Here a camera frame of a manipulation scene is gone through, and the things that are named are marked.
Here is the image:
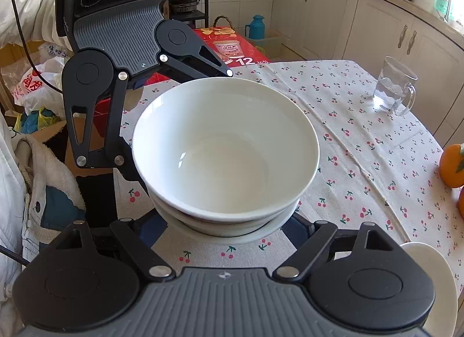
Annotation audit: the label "cherry-print tablecloth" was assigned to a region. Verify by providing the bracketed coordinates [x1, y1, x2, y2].
[113, 59, 464, 294]

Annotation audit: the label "bumpy orange without leaf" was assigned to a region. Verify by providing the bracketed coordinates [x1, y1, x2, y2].
[457, 187, 464, 218]

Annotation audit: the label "red cardboard box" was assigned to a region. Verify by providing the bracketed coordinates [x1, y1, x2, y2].
[93, 27, 270, 137]

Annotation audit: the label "white top bowl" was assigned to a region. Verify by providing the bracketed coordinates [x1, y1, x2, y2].
[132, 78, 320, 222]

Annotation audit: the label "clear glass mug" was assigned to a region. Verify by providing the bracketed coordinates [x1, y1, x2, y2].
[373, 57, 418, 116]

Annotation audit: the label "teal thermos jug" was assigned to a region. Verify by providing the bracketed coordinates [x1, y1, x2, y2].
[244, 15, 266, 40]

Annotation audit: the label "white bowl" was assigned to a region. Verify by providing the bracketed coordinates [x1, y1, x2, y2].
[132, 78, 320, 222]
[148, 190, 300, 244]

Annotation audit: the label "white deep fruit-pattern plate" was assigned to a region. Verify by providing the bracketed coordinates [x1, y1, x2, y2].
[401, 242, 458, 337]

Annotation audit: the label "orange with green leaf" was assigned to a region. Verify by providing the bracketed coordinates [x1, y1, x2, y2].
[439, 144, 464, 189]

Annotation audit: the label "left forearm white sleeve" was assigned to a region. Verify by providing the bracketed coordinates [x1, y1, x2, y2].
[0, 0, 71, 50]

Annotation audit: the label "white plastic bag red print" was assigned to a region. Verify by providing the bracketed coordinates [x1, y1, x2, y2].
[1, 57, 66, 119]

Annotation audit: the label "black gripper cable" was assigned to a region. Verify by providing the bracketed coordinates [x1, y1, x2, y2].
[1, 0, 65, 93]

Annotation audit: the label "white kitchen cabinets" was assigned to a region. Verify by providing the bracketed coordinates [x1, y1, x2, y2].
[271, 0, 463, 146]

